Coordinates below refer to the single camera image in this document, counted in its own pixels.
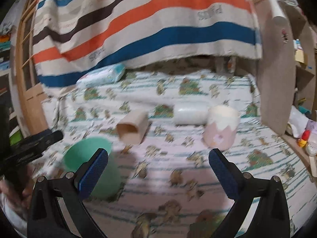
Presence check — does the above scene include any red yellow toy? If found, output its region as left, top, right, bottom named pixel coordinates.
left=297, top=130, right=310, bottom=148

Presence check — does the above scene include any striped hanging blanket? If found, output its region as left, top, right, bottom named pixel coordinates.
left=33, top=0, right=262, bottom=88

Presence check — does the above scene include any beige cardboard cup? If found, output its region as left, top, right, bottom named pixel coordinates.
left=116, top=110, right=149, bottom=145

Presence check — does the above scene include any brown cardboard panel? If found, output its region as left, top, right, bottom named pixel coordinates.
left=255, top=0, right=296, bottom=135

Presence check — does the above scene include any left hand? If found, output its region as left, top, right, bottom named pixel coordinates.
left=1, top=164, right=34, bottom=212

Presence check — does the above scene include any mint green mug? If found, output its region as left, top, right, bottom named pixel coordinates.
left=63, top=136, right=121, bottom=199

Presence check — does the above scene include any wooden door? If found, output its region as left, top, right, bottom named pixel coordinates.
left=15, top=0, right=48, bottom=135

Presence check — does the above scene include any white cylindrical tumbler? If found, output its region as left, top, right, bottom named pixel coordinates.
left=173, top=102, right=209, bottom=125

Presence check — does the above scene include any pink and cream cup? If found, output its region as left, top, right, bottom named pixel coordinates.
left=202, top=105, right=240, bottom=151

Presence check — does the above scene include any wet wipes pack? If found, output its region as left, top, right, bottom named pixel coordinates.
left=76, top=63, right=125, bottom=88

